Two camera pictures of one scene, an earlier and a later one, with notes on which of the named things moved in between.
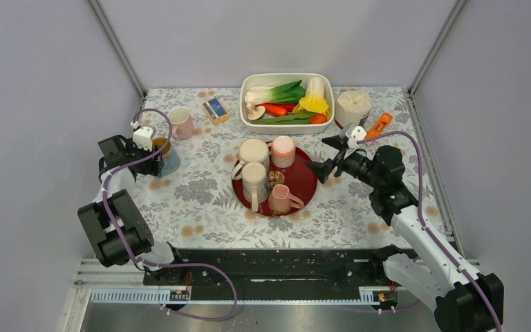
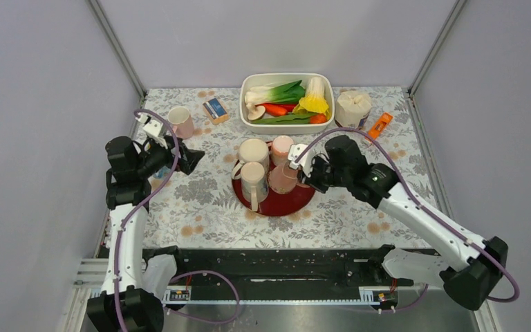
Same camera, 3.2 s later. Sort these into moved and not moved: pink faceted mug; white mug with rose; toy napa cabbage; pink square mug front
Moved: pink square mug front
Not moved: toy napa cabbage; white mug with rose; pink faceted mug
